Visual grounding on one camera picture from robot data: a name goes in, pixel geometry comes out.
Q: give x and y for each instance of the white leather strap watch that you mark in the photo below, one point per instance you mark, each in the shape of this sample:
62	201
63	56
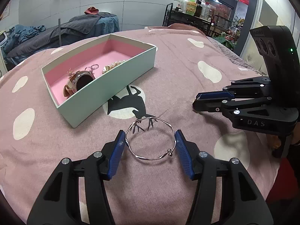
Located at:
79	80

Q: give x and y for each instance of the silver hoop earrings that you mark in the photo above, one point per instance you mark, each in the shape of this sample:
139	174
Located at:
92	68

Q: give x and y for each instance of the right hand holding gripper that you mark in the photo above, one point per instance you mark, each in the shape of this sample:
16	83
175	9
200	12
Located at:
274	141

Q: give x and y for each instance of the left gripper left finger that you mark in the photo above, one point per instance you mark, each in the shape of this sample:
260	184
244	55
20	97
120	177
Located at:
58	201

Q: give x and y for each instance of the clear plastic bottle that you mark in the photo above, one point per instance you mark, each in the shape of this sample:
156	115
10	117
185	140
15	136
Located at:
205	10

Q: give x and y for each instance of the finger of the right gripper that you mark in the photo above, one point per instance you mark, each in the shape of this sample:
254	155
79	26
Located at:
211	105
215	95

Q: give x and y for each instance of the gold flower brooch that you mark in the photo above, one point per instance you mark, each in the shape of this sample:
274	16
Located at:
70	73

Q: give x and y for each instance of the pink polka dot bedspread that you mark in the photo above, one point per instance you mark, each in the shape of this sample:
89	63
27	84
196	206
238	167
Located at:
145	190

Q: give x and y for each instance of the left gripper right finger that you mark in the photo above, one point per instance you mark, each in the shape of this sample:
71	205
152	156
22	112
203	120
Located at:
241	201

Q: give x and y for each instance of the massage bed dark blanket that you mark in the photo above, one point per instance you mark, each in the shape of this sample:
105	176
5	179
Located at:
76	29

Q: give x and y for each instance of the red cloth on bed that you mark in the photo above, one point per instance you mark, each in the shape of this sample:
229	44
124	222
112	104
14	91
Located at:
91	11

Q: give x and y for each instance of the black metal cart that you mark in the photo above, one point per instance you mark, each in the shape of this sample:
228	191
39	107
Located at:
211	28

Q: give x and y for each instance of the green lotion bottle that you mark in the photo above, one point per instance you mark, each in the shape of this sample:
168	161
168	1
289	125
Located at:
191	6

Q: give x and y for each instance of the mint box pink interior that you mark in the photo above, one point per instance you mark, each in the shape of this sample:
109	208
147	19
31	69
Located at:
121	61

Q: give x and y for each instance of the blue crumpled bedding pile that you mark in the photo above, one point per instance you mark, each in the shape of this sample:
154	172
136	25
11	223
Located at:
19	34

